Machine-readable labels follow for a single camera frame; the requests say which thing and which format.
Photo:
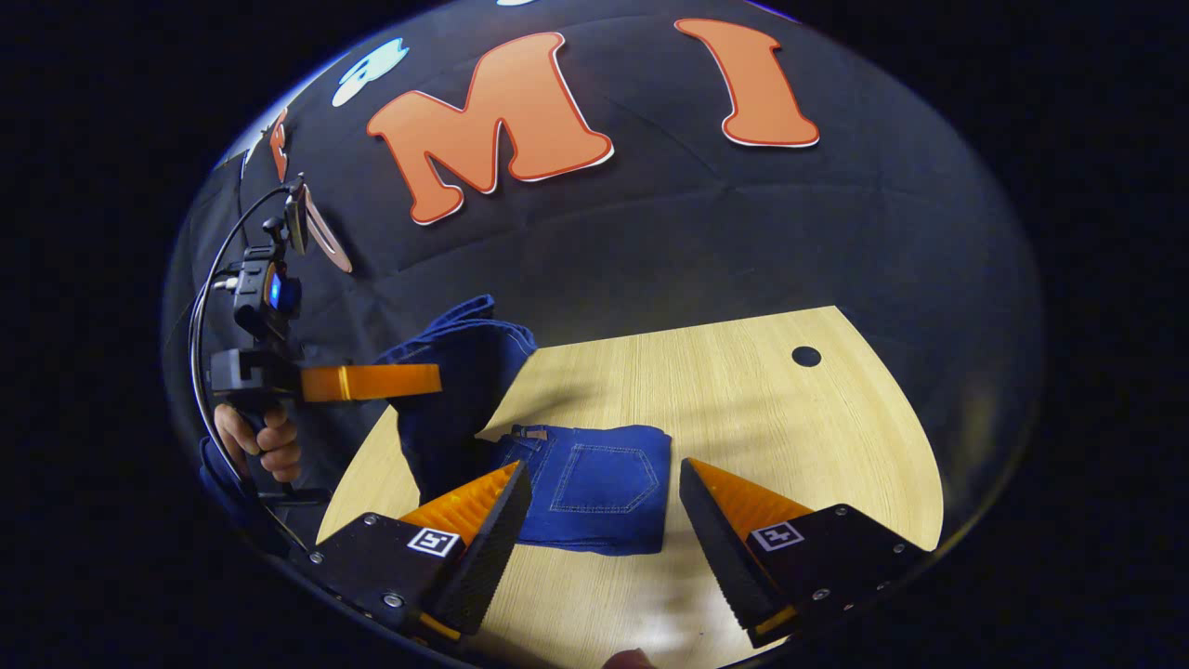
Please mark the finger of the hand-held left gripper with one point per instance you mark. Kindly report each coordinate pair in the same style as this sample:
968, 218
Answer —
372, 383

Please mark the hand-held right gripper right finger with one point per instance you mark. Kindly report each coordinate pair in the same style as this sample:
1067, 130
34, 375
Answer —
729, 567

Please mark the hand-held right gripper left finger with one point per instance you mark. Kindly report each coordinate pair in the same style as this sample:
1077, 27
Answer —
488, 557

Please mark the blue denim jeans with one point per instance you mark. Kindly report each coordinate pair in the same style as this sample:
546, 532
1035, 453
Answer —
594, 492

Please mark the black backdrop cloth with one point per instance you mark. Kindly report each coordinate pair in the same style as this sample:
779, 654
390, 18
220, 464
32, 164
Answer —
697, 232

